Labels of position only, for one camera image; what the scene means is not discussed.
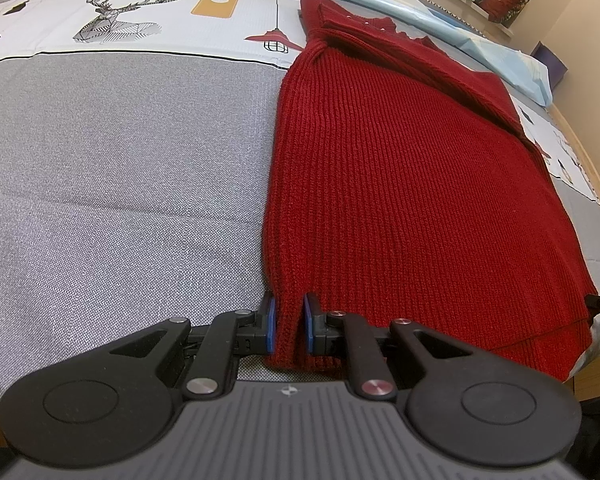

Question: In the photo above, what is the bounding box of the light blue quilt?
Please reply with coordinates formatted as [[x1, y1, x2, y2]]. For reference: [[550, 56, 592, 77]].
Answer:
[[10, 0, 557, 109]]

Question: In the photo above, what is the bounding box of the printed grey bedsheet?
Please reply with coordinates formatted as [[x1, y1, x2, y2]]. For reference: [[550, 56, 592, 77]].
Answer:
[[0, 0, 600, 413]]

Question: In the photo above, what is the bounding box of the purple box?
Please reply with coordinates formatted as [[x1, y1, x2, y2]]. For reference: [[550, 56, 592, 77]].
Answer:
[[532, 44, 569, 95]]

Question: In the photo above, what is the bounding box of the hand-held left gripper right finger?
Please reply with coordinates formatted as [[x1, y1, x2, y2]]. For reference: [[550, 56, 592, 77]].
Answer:
[[302, 292, 482, 403]]

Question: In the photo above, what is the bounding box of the red knitted sweater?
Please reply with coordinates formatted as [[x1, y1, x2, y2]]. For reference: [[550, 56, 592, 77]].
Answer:
[[262, 0, 599, 382]]

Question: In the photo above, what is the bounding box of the wooden bed side rail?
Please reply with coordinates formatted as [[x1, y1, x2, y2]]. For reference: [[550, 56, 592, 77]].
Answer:
[[549, 104, 600, 246]]

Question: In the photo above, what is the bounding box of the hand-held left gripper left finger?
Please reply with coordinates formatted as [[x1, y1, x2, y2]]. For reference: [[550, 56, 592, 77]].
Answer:
[[107, 294, 280, 402]]

